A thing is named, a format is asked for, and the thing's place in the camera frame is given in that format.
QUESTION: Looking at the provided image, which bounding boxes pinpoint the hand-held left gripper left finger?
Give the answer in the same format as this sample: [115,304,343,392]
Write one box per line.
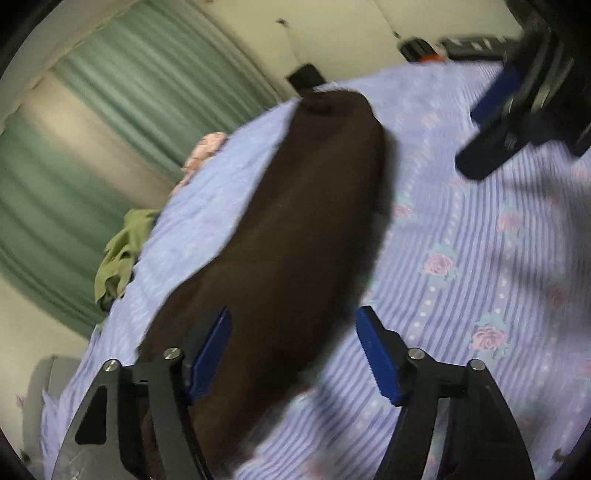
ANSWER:
[51,306,232,480]

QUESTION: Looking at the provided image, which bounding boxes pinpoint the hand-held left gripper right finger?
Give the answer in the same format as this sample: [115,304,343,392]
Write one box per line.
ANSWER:
[355,305,536,480]

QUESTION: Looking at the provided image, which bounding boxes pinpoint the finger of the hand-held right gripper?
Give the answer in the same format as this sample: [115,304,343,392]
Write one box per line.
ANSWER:
[455,111,543,182]
[471,62,525,125]

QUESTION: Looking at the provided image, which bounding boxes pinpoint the dark brown pants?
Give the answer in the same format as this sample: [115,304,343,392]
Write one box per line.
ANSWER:
[135,89,389,480]

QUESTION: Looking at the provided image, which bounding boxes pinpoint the black device with orange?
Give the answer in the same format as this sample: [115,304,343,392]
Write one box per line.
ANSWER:
[438,33,520,58]

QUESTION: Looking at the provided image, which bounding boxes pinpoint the purple floral striped bed sheet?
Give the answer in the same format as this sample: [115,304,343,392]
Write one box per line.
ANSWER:
[41,62,591,480]

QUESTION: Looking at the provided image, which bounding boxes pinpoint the black and orange device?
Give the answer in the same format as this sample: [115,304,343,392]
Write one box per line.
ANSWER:
[399,39,446,65]

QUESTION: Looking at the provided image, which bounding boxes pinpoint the olive green cloth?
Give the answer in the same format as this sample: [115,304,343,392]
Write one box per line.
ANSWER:
[95,209,161,311]

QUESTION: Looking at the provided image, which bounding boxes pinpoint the black box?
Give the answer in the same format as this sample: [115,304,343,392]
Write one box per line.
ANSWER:
[286,64,325,97]

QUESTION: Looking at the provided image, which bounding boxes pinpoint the pink floral cloth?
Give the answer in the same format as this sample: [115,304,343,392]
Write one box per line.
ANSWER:
[172,132,230,195]

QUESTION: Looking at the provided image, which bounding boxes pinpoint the green curtain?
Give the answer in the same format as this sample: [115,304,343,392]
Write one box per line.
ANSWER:
[0,0,289,337]

